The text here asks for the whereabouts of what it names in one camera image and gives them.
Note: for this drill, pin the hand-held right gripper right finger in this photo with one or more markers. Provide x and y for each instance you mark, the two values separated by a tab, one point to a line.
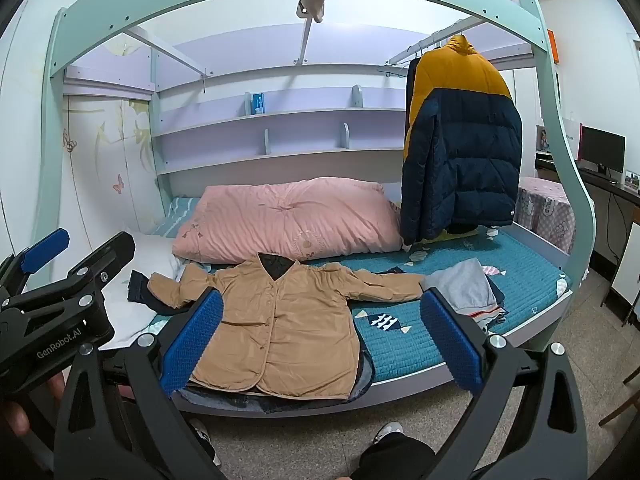
450	345

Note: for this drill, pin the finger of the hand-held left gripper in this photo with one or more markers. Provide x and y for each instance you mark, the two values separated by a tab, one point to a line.
42	251
107	257

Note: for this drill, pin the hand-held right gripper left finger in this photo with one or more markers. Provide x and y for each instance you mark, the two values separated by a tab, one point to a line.
192	345

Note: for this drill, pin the tan button jacket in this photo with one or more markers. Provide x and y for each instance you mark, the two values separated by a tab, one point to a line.
285	330

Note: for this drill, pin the person's left hand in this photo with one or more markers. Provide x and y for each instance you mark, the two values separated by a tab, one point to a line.
12	417

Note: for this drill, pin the dark folded garment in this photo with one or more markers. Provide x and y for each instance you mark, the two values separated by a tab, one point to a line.
137	287

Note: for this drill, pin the teal quilted bed cover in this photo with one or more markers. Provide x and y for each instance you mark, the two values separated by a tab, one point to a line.
400	352

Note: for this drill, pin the white pillow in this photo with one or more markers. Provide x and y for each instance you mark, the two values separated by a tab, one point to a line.
125	315

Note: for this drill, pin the grey sweatshirt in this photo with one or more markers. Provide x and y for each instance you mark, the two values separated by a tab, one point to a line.
460	285

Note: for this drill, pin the grey denim garment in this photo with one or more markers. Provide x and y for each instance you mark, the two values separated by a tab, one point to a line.
362	375

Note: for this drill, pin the navy garment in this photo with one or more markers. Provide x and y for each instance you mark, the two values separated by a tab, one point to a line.
395	270

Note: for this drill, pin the white sneaker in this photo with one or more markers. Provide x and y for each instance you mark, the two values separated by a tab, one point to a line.
202	437
387	431

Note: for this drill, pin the white butterfly wardrobe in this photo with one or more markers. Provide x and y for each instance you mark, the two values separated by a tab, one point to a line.
100	160

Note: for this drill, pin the person's right leg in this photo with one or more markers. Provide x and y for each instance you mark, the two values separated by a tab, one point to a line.
392	457

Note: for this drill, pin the pink dotted cloth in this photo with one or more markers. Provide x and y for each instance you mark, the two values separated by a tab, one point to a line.
545	210

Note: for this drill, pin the yellow and navy puffer jacket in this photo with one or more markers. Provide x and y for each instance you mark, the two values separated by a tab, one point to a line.
465	160

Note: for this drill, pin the small blue box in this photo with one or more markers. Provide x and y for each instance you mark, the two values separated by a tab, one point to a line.
258	104

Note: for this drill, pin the dark desk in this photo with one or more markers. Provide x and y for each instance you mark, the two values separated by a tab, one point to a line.
620	189

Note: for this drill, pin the white paper bag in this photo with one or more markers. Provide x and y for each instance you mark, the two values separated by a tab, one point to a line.
570	137

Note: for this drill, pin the black computer monitor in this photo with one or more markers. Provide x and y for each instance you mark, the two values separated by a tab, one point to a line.
602	147

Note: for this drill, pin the lavender wall shelf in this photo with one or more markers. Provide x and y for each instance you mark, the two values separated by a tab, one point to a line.
280	125

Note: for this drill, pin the mint green bunk bed frame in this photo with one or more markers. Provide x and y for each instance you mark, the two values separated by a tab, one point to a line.
200	5

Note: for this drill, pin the white clothes rail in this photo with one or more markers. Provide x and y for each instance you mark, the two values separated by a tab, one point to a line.
425	40

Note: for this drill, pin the orange wall item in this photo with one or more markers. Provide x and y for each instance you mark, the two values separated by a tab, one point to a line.
552	47

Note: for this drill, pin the white clamp mount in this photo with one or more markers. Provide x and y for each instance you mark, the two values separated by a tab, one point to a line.
310	5

